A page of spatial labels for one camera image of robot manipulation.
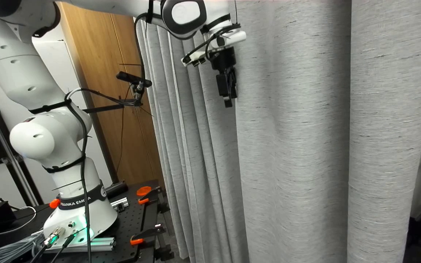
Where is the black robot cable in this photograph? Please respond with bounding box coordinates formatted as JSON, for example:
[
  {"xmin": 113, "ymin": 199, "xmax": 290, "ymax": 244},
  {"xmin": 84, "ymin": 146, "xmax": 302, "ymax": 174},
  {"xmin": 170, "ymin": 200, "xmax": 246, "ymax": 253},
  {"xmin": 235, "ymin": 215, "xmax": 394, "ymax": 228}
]
[{"xmin": 62, "ymin": 0, "xmax": 154, "ymax": 263}]

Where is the grey fabric curtain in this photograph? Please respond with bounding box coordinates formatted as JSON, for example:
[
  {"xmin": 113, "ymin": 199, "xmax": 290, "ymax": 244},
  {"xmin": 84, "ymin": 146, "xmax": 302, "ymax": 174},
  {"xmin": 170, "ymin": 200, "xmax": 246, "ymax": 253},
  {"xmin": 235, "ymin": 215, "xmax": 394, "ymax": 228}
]
[{"xmin": 134, "ymin": 0, "xmax": 421, "ymax": 263}]

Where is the brown wooden door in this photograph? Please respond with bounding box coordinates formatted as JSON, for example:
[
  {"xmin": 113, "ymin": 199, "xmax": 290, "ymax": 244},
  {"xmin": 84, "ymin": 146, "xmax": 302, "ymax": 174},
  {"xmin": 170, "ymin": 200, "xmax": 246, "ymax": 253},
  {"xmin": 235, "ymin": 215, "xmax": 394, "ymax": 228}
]
[{"xmin": 55, "ymin": 2, "xmax": 164, "ymax": 189}]

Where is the black bar camera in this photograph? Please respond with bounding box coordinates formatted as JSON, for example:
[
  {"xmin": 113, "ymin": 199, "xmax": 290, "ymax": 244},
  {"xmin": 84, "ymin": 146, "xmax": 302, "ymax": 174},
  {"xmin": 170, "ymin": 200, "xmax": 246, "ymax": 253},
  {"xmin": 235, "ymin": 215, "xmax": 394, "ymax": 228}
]
[{"xmin": 115, "ymin": 70, "xmax": 153, "ymax": 91}]

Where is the grey cable bundle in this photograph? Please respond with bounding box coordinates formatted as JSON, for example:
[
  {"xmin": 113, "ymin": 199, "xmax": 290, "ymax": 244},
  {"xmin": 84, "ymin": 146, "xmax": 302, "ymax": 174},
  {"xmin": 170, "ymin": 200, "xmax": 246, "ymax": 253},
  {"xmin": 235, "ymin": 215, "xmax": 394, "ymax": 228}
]
[{"xmin": 0, "ymin": 233, "xmax": 46, "ymax": 263}]

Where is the silver frame post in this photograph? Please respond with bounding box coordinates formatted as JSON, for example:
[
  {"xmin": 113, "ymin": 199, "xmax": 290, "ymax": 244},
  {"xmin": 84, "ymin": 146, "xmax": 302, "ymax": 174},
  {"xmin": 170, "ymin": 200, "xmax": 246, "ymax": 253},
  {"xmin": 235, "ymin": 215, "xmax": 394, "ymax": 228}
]
[{"xmin": 0, "ymin": 79, "xmax": 31, "ymax": 206}]

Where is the black cylinder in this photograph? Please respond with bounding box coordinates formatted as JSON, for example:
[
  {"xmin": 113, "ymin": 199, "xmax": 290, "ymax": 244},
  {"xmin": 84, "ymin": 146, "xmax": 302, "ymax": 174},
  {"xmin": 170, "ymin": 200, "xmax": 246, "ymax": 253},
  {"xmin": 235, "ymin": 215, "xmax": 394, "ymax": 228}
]
[{"xmin": 103, "ymin": 181, "xmax": 129, "ymax": 199}]

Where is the green-tipped connector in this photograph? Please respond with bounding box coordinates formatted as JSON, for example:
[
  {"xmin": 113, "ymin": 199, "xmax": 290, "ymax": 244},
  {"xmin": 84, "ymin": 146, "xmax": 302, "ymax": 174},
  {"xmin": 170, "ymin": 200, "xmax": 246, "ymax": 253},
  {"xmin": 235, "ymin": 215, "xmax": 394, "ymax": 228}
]
[
  {"xmin": 62, "ymin": 231, "xmax": 80, "ymax": 249},
  {"xmin": 42, "ymin": 233, "xmax": 61, "ymax": 249}
]

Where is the orange-handled black clamp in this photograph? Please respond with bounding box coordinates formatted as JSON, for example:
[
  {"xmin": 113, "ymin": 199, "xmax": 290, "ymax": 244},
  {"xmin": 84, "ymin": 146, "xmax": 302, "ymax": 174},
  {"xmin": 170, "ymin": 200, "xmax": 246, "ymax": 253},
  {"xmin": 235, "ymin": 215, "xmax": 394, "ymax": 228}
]
[
  {"xmin": 134, "ymin": 183, "xmax": 170, "ymax": 215},
  {"xmin": 128, "ymin": 222, "xmax": 175, "ymax": 262}
]

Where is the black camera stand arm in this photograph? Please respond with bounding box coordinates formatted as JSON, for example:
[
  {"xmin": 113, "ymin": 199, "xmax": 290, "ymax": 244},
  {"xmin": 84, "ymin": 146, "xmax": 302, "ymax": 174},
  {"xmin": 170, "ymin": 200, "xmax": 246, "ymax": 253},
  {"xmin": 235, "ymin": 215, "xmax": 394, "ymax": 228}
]
[{"xmin": 78, "ymin": 87, "xmax": 145, "ymax": 116}]

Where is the white thin cable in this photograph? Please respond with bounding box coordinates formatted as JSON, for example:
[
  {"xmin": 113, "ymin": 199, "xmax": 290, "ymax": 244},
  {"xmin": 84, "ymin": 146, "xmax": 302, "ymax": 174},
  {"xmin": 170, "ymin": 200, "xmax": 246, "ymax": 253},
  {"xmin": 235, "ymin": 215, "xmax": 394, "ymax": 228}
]
[{"xmin": 0, "ymin": 206, "xmax": 39, "ymax": 241}]

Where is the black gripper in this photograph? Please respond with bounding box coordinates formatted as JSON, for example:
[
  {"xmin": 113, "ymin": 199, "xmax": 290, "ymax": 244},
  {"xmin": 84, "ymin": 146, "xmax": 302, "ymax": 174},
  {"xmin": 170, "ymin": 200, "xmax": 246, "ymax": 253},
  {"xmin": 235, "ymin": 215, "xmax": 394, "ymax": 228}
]
[{"xmin": 208, "ymin": 47, "xmax": 239, "ymax": 110}]

